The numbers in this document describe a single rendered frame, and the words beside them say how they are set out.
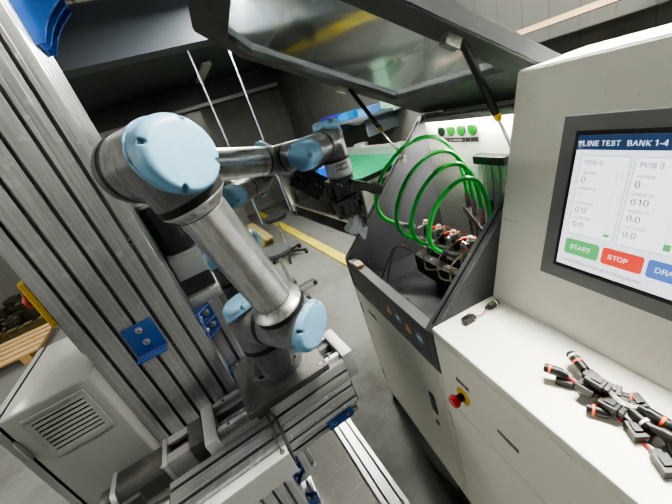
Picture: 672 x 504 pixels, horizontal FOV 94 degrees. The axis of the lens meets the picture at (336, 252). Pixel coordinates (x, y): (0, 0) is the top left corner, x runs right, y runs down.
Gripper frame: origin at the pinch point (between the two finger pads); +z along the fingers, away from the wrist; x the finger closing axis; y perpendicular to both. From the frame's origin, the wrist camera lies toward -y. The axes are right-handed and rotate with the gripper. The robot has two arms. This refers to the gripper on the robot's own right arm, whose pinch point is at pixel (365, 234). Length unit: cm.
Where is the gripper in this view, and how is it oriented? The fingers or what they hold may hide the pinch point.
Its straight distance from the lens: 99.7
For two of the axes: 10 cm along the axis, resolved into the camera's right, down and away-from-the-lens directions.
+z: 2.9, 8.7, 4.1
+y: -8.9, 4.0, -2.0
